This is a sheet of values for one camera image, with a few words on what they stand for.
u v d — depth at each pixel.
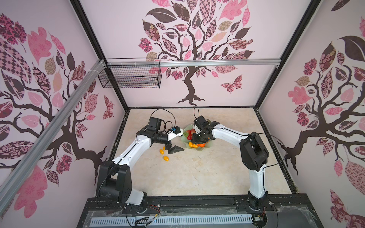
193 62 0.93
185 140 0.97
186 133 0.96
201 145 0.92
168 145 0.71
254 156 0.52
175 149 0.70
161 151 0.92
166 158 0.90
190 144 0.92
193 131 0.94
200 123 0.77
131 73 0.95
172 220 0.70
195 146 0.92
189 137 0.97
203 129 0.72
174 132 0.68
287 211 0.73
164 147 0.74
